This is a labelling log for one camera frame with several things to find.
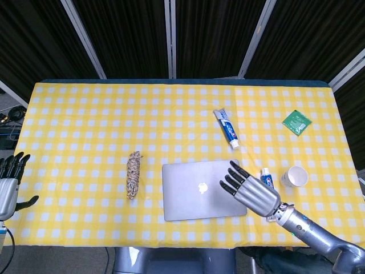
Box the left silver-black robot hand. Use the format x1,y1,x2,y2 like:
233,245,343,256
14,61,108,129
0,151,39,221

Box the right silver-black robot hand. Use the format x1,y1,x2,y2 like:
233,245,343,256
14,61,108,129
219,160,281,219

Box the silver-white laptop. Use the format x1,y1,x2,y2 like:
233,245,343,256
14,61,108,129
161,159,248,222

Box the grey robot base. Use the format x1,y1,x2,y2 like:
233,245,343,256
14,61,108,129
113,246,236,274

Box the large blue-white toothpaste tube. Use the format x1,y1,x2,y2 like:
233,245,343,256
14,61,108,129
260,167,275,191

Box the white paper cup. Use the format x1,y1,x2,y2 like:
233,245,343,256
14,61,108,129
280,166,309,187

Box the small blue-white toothpaste tube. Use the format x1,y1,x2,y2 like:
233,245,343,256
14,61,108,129
213,107,240,150

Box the green foil packet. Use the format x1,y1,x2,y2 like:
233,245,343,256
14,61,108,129
282,109,313,136

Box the yellow-white checkered tablecloth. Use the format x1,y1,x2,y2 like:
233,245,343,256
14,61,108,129
0,82,365,248

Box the black folding screen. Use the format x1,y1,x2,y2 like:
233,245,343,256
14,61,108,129
0,0,365,160

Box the black cables and equipment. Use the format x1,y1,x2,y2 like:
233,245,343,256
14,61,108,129
0,88,26,150

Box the braided rope bundle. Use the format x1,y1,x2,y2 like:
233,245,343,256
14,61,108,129
126,151,144,200

